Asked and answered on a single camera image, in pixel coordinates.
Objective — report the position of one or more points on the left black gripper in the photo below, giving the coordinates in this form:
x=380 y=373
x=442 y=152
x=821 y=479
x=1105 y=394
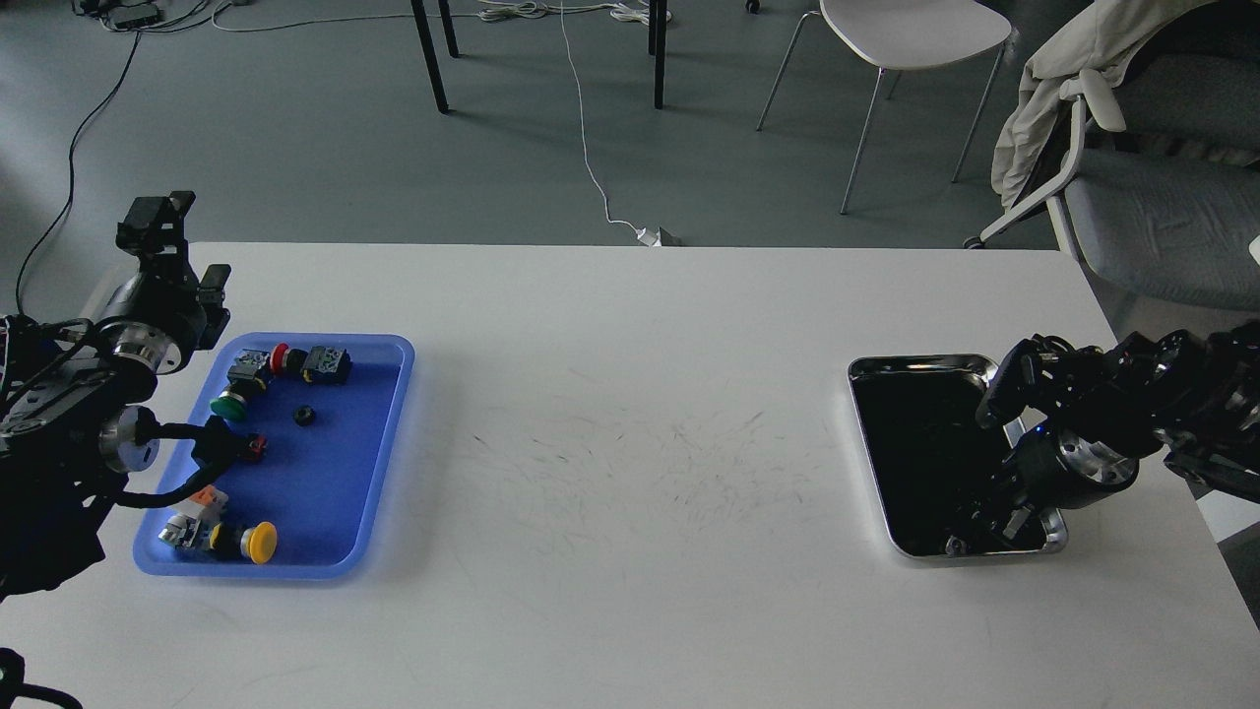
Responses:
x=162 y=315

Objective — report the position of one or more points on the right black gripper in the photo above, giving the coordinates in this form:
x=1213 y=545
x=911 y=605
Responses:
x=1048 y=468

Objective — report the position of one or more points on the small black gear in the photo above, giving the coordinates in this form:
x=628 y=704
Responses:
x=304 y=415

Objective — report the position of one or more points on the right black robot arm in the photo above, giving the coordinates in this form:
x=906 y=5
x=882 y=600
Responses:
x=1103 y=413

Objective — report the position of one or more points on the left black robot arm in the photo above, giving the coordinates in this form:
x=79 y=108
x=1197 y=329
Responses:
x=77 y=438

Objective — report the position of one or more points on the steel metal tray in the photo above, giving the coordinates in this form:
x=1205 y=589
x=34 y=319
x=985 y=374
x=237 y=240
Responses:
x=916 y=414

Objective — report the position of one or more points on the red emergency stop button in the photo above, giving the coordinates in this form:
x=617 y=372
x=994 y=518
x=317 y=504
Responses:
x=285 y=361

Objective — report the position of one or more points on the blue plastic tray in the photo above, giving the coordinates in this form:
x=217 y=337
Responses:
x=319 y=484

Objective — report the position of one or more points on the orange grey contact block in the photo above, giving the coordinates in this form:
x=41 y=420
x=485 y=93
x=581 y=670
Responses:
x=206 y=505

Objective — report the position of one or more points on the yellow mushroom push button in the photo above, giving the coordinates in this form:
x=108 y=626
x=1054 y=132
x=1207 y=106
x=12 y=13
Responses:
x=221 y=540

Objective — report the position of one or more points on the white power adapter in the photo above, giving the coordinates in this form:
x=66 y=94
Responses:
x=657 y=237

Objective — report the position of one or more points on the beige jacket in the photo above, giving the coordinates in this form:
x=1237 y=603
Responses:
x=1104 y=37

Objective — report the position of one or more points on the white chair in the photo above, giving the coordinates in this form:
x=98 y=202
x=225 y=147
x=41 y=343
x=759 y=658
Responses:
x=902 y=36

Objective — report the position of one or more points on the green push button switch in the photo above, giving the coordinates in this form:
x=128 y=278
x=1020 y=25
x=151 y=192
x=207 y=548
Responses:
x=248 y=376

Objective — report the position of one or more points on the black switch contact block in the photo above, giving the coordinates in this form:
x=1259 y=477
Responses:
x=324 y=365

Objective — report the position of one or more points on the black selector switch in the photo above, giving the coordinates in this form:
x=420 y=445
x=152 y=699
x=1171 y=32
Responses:
x=218 y=444

